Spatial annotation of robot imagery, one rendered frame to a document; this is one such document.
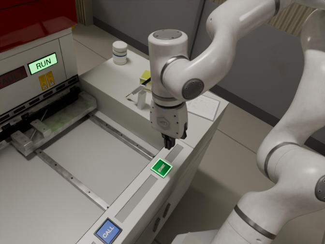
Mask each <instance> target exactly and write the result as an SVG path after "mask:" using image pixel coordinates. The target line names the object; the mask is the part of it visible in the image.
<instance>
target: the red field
mask: <svg viewBox="0 0 325 244"><path fill-rule="evenodd" d="M26 76H27V75H26V72H25V70H24V68H23V67H22V68H20V69H18V70H15V71H13V72H11V73H8V74H6V75H4V76H1V77H0V88H3V87H5V86H7V85H9V84H11V83H14V82H16V81H18V80H20V79H22V78H24V77H26Z"/></svg>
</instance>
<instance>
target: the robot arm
mask: <svg viewBox="0 0 325 244"><path fill-rule="evenodd" d="M293 3H296V4H299V5H303V6H307V7H311V8H316V10H314V11H313V12H312V13H311V14H310V15H309V16H308V18H307V19H306V21H305V22H304V24H303V27H302V29H301V33H300V44H301V47H302V50H303V54H304V70H303V74H302V77H301V80H300V83H299V86H298V88H297V91H296V93H295V96H294V99H293V101H292V103H291V105H290V107H289V108H288V110H287V111H286V113H285V114H284V116H283V117H282V118H281V120H280V121H279V122H278V123H277V124H276V125H275V127H274V128H273V129H272V130H271V131H270V132H269V134H268V135H267V136H266V137H265V139H264V140H263V141H262V143H261V145H260V146H259V148H258V151H257V154H256V163H257V166H258V168H259V170H260V172H261V173H262V174H263V175H264V176H265V177H267V178H268V179H269V180H271V181H272V182H273V183H275V184H276V185H275V186H274V187H272V188H270V189H268V190H266V191H261V192H247V193H245V194H244V195H243V196H242V197H241V199H240V200H239V201H238V203H237V204H236V206H235V207H234V208H233V210H232V211H231V213H230V214H229V216H228V217H227V219H226V220H225V222H224V223H223V225H222V226H221V228H220V229H219V231H218V232H217V234H216V235H215V236H214V238H213V239H212V241H211V242H210V244H271V243H272V242H273V241H274V239H275V238H276V236H277V235H278V233H279V232H280V230H281V229H282V228H283V226H284V225H285V224H286V223H288V222H289V221H290V220H292V219H294V218H297V217H299V216H302V215H306V214H310V213H314V212H317V211H320V210H322V209H325V157H324V156H322V155H320V154H317V153H315V152H312V151H310V150H307V149H305V148H303V145H304V143H305V141H306V140H307V139H308V138H309V137H310V136H311V135H312V134H313V133H314V132H316V131H317V130H319V129H321V128H322V127H324V126H325V0H227V1H226V2H224V3H223V4H221V5H220V6H219V7H217V8H216V9H215V10H214V11H213V12H212V13H211V14H210V15H209V17H208V18H207V22H206V30H207V33H208V35H209V37H210V38H211V40H212V43H211V44H210V46H209V47H208V48H207V49H206V50H205V51H204V52H203V53H201V54H200V55H199V56H198V57H196V58H195V59H194V60H192V61H190V60H189V58H188V36H187V34H186V33H184V32H182V31H179V30H171V29H167V30H158V31H155V32H153V33H152V34H150V35H149V37H148V50H149V64H150V77H151V89H150V90H151V92H152V99H151V104H150V126H151V127H152V128H153V129H154V130H157V131H159V132H161V134H162V137H163V138H164V148H166V149H168V150H170V149H171V148H172V147H174V146H175V142H176V139H185V138H186V137H187V134H186V131H187V129H188V111H187V105H186V102H187V101H190V100H193V99H195V98H197V97H199V96H200V95H202V94H203V93H205V92H206V91H208V90H209V89H211V88H212V87H213V86H215V85H216V84H217V83H218V82H220V81H221V80H222V79H223V78H224V77H225V76H226V75H227V74H228V72H229V71H230V69H231V68H232V65H233V63H234V60H235V55H236V45H237V42H238V41H239V40H240V39H242V38H243V37H244V36H246V35H247V34H249V33H250V32H252V31H253V30H255V29H256V28H258V27H259V26H261V25H262V24H264V23H265V22H267V21H268V20H270V19H271V18H272V17H274V16H275V15H277V14H278V13H280V12H281V11H282V10H284V9H285V8H287V7H288V6H290V5H291V4H293Z"/></svg>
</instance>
